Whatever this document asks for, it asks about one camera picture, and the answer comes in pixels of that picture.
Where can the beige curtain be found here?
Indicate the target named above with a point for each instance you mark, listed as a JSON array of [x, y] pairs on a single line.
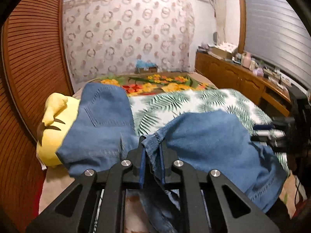
[[220, 21]]

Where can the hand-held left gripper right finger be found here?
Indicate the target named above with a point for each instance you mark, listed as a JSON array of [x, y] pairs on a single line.
[[170, 165]]

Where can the small white fan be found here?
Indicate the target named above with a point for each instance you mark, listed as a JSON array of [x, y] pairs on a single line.
[[215, 37]]

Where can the slatted wooden door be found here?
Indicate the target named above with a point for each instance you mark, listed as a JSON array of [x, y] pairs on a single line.
[[31, 65]]

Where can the pink thermos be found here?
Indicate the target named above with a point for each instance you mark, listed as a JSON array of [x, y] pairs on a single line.
[[246, 59]]

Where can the blue denim pants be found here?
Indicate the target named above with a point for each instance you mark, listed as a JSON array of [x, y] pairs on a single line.
[[206, 136]]

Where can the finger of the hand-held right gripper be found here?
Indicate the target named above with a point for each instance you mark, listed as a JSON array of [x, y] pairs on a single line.
[[262, 126], [267, 139]]

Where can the white dotted box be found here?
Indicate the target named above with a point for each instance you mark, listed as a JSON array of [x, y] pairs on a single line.
[[224, 49]]

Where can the floral print blanket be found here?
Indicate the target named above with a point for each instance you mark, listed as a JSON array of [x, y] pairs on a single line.
[[158, 82]]

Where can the yellow plush toy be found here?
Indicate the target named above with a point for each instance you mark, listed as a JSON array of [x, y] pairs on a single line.
[[52, 131]]

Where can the cardboard box with blue contents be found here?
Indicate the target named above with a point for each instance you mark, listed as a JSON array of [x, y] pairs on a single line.
[[145, 66]]

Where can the red cloth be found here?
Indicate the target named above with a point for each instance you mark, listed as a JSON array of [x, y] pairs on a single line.
[[37, 194]]

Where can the leaf print blanket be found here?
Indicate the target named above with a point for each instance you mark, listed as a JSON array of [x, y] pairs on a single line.
[[189, 102]]

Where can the wooden cabinet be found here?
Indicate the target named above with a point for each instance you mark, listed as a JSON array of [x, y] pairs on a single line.
[[230, 75]]

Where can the purple tissue pack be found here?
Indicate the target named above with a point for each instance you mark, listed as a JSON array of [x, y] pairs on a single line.
[[258, 71]]

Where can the grey window blind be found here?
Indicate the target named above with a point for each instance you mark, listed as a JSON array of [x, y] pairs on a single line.
[[274, 29]]

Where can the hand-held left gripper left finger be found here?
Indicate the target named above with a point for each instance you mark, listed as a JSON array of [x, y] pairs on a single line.
[[133, 167]]

